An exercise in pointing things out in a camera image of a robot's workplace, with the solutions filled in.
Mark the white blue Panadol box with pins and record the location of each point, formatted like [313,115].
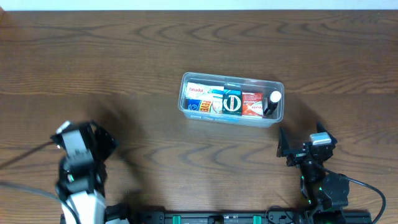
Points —
[199,91]

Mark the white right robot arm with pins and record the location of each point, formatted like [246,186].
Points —
[327,193]

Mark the dark syrup bottle white cap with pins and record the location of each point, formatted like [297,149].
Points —
[272,102]

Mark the clear plastic container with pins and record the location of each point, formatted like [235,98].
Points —
[265,87]

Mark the blue Kool Fever box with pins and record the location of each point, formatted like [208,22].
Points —
[209,102]

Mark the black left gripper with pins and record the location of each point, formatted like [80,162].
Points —
[107,144]

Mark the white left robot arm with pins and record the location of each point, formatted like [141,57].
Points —
[78,201]

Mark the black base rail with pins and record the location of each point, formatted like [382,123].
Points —
[271,217]

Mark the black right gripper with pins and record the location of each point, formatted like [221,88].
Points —
[283,150]

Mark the red Panadol box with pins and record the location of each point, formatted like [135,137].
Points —
[252,104]

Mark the dark green medicine box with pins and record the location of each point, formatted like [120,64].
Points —
[232,102]

